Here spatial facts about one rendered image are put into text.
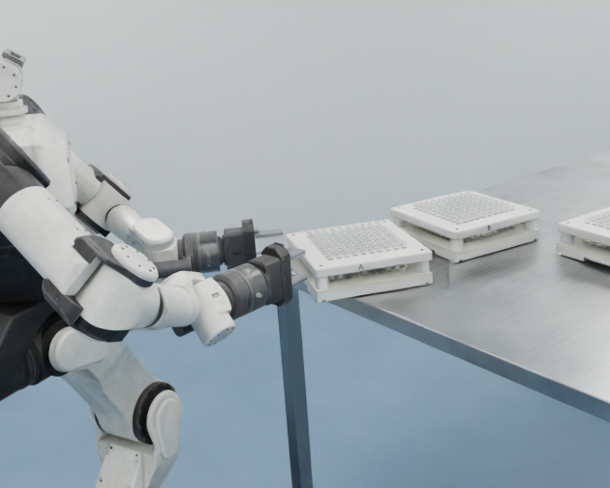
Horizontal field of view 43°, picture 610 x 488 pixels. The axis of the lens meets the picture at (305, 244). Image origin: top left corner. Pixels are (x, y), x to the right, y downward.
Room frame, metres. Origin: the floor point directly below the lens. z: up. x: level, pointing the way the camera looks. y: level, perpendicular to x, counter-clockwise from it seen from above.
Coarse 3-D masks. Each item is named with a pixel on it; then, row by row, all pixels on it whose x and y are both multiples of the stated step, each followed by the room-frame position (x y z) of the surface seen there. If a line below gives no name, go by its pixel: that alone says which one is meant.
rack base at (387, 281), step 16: (304, 272) 1.49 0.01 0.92; (368, 272) 1.47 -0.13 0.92; (384, 272) 1.46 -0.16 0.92; (400, 272) 1.46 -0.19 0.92; (416, 272) 1.45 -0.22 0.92; (336, 288) 1.40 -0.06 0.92; (352, 288) 1.40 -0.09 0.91; (368, 288) 1.41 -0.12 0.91; (384, 288) 1.42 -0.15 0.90; (400, 288) 1.43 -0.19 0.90
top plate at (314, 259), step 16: (384, 224) 1.64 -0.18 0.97; (288, 240) 1.60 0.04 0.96; (304, 240) 1.56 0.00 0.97; (416, 240) 1.51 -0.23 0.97; (304, 256) 1.47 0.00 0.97; (320, 256) 1.46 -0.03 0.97; (368, 256) 1.44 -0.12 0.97; (384, 256) 1.43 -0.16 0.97; (400, 256) 1.43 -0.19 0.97; (416, 256) 1.44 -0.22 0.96; (320, 272) 1.39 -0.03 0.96; (336, 272) 1.39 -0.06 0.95; (352, 272) 1.40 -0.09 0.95
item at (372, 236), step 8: (320, 232) 1.58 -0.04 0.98; (328, 232) 1.58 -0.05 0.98; (336, 232) 1.57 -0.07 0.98; (344, 232) 1.58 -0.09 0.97; (352, 232) 1.56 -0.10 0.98; (360, 232) 1.56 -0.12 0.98; (368, 232) 1.56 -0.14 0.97; (376, 232) 1.57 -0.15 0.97; (320, 240) 1.54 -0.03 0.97; (328, 240) 1.52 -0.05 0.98; (336, 240) 1.53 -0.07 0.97; (344, 240) 1.52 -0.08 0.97; (352, 240) 1.52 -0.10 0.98; (360, 240) 1.51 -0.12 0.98; (368, 240) 1.51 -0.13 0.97; (376, 240) 1.51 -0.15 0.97; (384, 240) 1.52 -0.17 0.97; (328, 248) 1.49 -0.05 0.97; (336, 248) 1.49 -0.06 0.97; (344, 248) 1.47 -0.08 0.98; (352, 248) 1.47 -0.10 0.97; (360, 248) 1.46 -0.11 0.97; (376, 248) 1.47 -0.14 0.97; (360, 272) 1.47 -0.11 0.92
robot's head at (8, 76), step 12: (0, 60) 1.36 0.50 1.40; (0, 72) 1.32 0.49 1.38; (12, 72) 1.33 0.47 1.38; (0, 84) 1.32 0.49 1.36; (12, 84) 1.33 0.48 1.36; (0, 96) 1.32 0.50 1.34; (12, 96) 1.33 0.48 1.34; (0, 108) 1.35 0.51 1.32; (12, 108) 1.36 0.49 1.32; (24, 108) 1.37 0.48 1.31
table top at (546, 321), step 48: (480, 192) 2.10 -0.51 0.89; (528, 192) 2.07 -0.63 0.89; (576, 192) 2.03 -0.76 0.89; (432, 288) 1.42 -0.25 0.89; (480, 288) 1.41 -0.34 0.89; (528, 288) 1.39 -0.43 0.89; (576, 288) 1.37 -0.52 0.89; (432, 336) 1.23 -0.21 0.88; (480, 336) 1.19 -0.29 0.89; (528, 336) 1.18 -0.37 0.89; (576, 336) 1.17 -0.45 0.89; (528, 384) 1.07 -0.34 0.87; (576, 384) 1.01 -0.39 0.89
